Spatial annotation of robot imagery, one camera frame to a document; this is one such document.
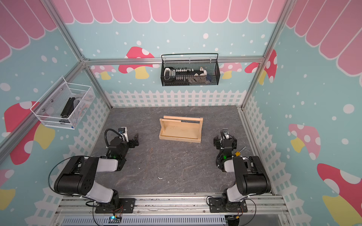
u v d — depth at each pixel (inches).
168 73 35.3
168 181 32.3
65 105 28.5
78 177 18.1
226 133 30.2
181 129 41.6
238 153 36.1
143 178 32.7
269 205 29.8
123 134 30.7
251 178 17.7
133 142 34.0
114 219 28.6
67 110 27.4
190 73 35.1
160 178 32.8
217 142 33.6
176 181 32.6
